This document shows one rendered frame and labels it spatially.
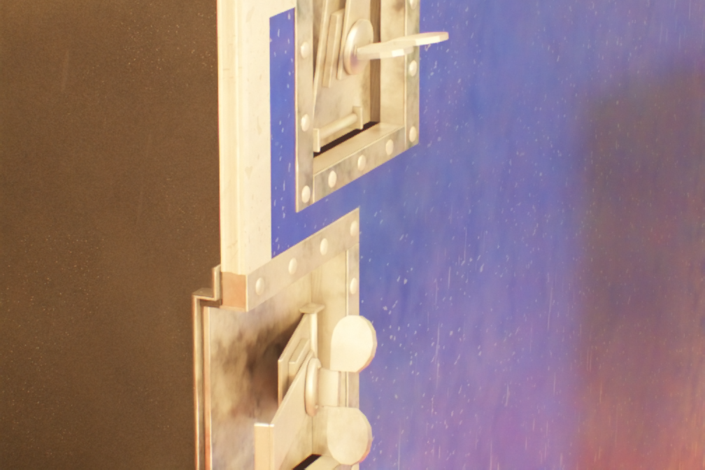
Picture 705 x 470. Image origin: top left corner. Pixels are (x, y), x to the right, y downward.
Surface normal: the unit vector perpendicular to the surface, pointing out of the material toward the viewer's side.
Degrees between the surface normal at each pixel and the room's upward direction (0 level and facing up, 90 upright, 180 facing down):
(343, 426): 75
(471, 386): 90
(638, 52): 90
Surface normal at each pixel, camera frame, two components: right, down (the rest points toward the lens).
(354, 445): -0.68, -0.07
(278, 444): 0.99, 0.04
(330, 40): -0.41, 0.25
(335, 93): 0.90, 0.24
